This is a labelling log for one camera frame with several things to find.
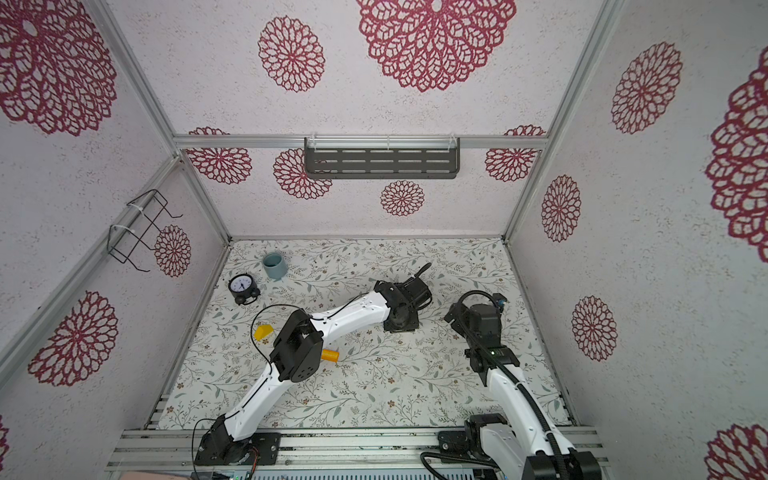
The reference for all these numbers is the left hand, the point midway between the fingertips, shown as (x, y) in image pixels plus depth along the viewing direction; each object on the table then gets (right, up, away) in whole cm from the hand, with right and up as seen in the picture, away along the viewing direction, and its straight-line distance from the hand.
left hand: (407, 329), depth 93 cm
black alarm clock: (-55, +12, +9) cm, 57 cm away
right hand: (+15, +8, -8) cm, 19 cm away
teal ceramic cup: (-45, +20, +11) cm, 51 cm away
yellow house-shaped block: (-45, 0, -1) cm, 45 cm away
